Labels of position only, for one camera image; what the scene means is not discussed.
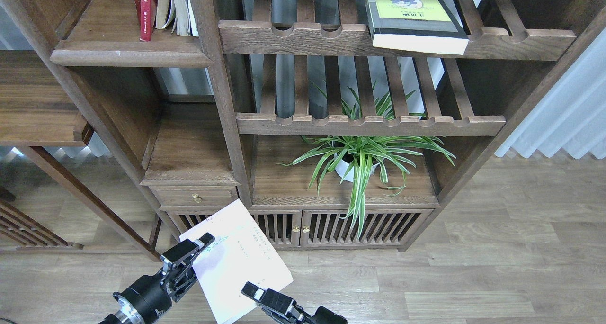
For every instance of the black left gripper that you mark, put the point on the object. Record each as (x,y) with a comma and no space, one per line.
(147,299)

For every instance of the pale lavender book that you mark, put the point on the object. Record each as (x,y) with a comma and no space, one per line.
(240,253)

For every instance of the red book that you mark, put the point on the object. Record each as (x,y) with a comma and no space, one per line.
(147,15)

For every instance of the yellow and grey thick book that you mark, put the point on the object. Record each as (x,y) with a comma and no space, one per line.
(424,26)

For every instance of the upright white books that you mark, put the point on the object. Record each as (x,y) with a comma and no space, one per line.
(184,21)

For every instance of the brass drawer knob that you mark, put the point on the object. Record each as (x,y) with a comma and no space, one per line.
(195,198)

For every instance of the white plant pot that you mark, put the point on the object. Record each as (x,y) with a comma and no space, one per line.
(344,167)

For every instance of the spider plant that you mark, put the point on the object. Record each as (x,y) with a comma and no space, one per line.
(369,152)

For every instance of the dark wooden bookshelf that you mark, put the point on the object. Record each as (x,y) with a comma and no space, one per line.
(212,116)

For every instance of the upright beige book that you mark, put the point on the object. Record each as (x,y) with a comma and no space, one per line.
(165,13)

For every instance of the white curtain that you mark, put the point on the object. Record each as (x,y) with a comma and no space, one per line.
(572,114)

